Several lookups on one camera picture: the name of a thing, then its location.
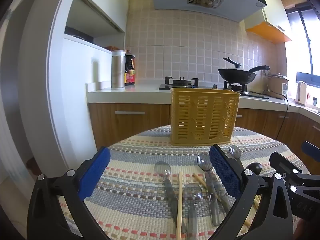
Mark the orange wall cabinet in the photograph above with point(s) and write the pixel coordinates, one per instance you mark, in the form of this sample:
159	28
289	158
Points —
270	31

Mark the white electric kettle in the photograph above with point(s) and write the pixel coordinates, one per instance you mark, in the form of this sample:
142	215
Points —
301	93

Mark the window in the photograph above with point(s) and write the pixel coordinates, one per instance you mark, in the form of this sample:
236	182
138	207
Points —
300	42

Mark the wooden chopstick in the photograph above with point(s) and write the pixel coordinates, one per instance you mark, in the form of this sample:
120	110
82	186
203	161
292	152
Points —
179	205
257	201
202	183

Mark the dark soy sauce bottle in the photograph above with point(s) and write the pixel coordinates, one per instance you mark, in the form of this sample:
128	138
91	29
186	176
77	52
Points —
130	70

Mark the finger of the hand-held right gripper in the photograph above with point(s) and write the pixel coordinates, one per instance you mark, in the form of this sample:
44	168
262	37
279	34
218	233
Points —
285	165
312	151

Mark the striped woven table mat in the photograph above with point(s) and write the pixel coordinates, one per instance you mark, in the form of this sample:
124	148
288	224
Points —
140	180

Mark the range hood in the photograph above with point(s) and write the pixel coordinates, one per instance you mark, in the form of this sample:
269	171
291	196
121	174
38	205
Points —
200	2

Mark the black gas stove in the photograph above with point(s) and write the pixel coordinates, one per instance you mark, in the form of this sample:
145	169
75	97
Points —
182	83

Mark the stainless steel thermos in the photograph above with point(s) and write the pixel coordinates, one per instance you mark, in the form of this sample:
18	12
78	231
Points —
118	70

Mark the dark pan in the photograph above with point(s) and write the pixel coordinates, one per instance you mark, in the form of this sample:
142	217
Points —
80	35

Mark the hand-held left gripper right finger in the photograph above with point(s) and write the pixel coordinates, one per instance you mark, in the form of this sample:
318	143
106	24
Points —
225	172

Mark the grey translucent plastic spoon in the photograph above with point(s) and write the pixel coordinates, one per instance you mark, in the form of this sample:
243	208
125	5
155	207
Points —
235	152
205	162

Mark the yellow plastic utensil basket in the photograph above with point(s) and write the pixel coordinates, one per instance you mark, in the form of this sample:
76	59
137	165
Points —
203	115

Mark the rice cooker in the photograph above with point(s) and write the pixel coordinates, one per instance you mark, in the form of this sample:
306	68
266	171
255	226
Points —
276	83

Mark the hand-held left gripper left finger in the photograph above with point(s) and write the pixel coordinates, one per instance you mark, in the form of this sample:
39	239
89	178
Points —
95	170

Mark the black wok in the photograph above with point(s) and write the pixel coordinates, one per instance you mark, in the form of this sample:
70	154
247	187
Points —
236	76

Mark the wooden kitchen cabinet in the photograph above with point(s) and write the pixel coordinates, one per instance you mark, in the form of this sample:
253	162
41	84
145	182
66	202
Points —
130	127

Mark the clear plastic spoon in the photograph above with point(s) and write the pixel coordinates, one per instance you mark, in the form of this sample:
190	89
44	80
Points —
193	192

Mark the white wall niche shelf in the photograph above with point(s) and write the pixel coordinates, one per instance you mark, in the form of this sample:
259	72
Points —
82	12

